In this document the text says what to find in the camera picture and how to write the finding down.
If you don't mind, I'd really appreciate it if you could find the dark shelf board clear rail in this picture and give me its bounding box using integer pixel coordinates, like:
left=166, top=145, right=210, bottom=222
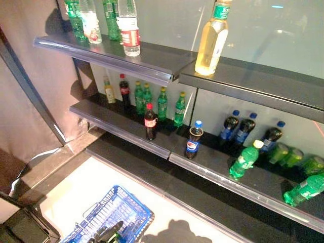
left=168, top=131, right=324, bottom=235

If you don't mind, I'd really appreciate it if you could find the blue wire shopping basket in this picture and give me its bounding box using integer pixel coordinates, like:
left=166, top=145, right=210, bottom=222
left=59, top=185, right=155, bottom=243

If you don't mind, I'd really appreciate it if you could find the dark left robot hand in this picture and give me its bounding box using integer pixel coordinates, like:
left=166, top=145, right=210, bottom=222
left=93, top=220, right=125, bottom=243

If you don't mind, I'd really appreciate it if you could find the tall yellow tea bottle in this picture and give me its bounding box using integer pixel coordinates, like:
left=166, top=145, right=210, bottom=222
left=194, top=0, right=233, bottom=76

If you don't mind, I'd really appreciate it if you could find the dark metal frame post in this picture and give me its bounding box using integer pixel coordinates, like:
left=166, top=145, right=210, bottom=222
left=0, top=25, right=67, bottom=147

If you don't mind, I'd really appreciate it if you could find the green soda bottle yellow cap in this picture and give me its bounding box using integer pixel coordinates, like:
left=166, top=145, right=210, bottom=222
left=134, top=80, right=145, bottom=116
left=173, top=91, right=187, bottom=128
left=157, top=87, right=169, bottom=121
left=143, top=83, right=153, bottom=108

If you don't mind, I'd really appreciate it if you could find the clear bottle pink label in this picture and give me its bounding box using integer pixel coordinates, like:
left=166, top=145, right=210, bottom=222
left=79, top=0, right=103, bottom=45

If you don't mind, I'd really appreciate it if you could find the dark base shelf board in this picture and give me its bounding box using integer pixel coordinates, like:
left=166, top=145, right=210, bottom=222
left=85, top=131, right=324, bottom=243

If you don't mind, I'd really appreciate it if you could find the small yellow tea bottle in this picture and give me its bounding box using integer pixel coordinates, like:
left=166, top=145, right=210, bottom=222
left=103, top=76, right=116, bottom=105

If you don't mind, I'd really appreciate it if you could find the white cable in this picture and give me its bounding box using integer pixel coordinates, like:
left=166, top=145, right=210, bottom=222
left=8, top=146, right=62, bottom=198

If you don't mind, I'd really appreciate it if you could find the pepsi bottle blue cap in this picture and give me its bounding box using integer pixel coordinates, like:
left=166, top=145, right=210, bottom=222
left=185, top=120, right=204, bottom=160
left=233, top=112, right=258, bottom=150
left=260, top=120, right=287, bottom=155
left=219, top=109, right=240, bottom=143

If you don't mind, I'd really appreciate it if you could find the clear water bottle red label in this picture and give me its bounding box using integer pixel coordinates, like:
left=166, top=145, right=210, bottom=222
left=117, top=0, right=141, bottom=57

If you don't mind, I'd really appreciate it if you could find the green soda bottle white cap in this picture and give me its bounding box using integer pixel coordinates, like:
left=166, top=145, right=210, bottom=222
left=228, top=139, right=265, bottom=181

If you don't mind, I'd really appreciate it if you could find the dark shelf board blue rail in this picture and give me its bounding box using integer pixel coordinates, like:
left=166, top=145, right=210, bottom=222
left=33, top=33, right=197, bottom=87
left=69, top=93, right=189, bottom=160

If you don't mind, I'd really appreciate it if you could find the black robot body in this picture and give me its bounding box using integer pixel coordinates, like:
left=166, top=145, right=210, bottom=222
left=0, top=191, right=62, bottom=243

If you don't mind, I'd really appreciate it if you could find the cola bottle red cap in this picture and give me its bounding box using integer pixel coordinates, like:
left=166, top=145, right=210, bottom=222
left=118, top=73, right=132, bottom=110
left=144, top=103, right=158, bottom=141

